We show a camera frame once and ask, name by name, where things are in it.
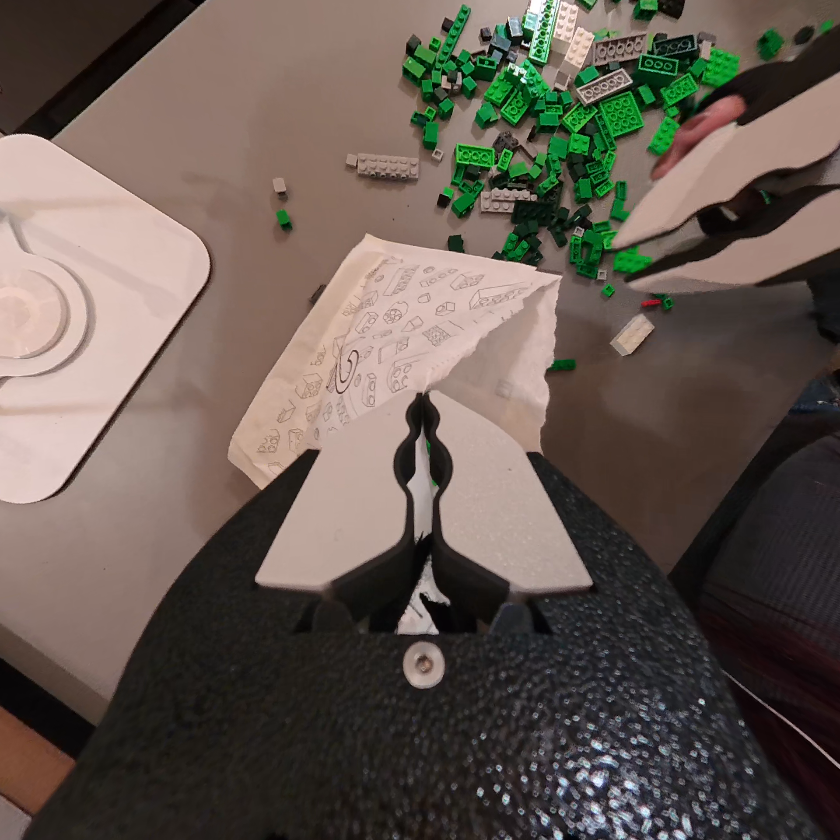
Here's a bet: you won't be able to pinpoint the pile of green building bricks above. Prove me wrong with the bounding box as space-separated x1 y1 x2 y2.
402 0 836 283

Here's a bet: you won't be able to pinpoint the person's legs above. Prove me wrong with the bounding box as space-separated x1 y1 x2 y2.
696 430 840 815

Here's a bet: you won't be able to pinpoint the white cable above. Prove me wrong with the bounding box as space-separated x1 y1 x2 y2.
722 669 840 741

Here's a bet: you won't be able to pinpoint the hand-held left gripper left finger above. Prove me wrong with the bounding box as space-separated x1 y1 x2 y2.
255 392 427 623

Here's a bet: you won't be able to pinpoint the white book stand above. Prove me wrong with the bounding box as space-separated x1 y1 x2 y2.
0 133 212 505

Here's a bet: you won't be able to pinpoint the white brick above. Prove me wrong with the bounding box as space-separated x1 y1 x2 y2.
609 313 656 357

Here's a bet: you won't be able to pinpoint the person's right hand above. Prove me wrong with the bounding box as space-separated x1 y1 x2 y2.
651 96 748 181

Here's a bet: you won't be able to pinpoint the grey desk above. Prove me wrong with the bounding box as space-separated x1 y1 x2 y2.
0 0 840 706

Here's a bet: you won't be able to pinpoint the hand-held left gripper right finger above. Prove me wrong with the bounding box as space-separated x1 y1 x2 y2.
424 391 595 623

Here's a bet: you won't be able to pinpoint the white printed paper bag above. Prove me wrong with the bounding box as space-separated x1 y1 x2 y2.
227 231 563 492

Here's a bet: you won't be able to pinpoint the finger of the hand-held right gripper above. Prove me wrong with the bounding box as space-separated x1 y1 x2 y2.
612 64 840 252
625 196 840 291

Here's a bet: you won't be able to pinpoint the long grey brick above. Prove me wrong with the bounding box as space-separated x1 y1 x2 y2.
356 153 421 182

